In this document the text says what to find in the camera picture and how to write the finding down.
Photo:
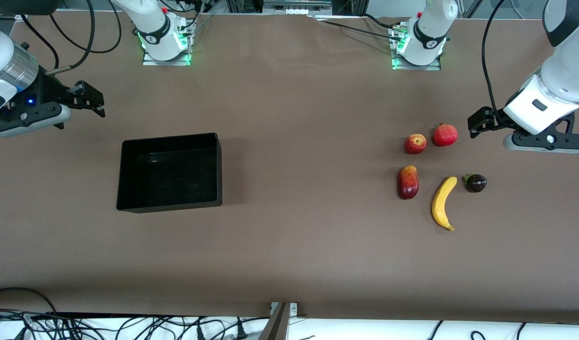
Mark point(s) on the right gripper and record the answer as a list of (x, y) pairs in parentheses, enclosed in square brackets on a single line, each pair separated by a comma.
[(51, 91)]

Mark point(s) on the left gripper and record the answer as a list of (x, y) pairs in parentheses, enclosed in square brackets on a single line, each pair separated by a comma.
[(496, 118)]

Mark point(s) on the red apple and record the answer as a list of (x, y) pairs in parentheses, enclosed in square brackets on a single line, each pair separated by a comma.
[(415, 144)]

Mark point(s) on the yellow banana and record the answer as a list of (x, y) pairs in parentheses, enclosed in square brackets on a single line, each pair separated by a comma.
[(441, 208)]

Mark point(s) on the black plastic box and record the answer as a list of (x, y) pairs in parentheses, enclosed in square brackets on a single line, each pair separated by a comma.
[(169, 172)]

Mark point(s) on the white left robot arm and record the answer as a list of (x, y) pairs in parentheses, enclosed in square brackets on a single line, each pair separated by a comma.
[(570, 66)]

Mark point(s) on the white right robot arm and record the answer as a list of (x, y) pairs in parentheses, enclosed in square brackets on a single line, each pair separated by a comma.
[(159, 21)]

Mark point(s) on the red pomegranate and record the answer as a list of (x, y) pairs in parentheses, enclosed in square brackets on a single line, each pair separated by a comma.
[(445, 135)]

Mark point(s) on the dark purple eggplant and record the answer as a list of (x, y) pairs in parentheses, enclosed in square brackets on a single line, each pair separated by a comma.
[(476, 183)]

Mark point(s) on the red yellow mango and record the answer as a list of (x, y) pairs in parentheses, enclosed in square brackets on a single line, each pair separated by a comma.
[(407, 183)]

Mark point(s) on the white power strip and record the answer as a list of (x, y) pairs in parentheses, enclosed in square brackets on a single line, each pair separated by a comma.
[(296, 9)]

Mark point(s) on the dark metal beam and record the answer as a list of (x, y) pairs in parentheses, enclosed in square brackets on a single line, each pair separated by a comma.
[(275, 328)]

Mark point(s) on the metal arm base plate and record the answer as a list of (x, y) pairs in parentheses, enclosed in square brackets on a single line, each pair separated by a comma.
[(150, 63), (431, 67)]

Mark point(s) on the small metal bracket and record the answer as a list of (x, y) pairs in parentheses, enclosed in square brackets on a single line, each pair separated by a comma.
[(293, 308)]

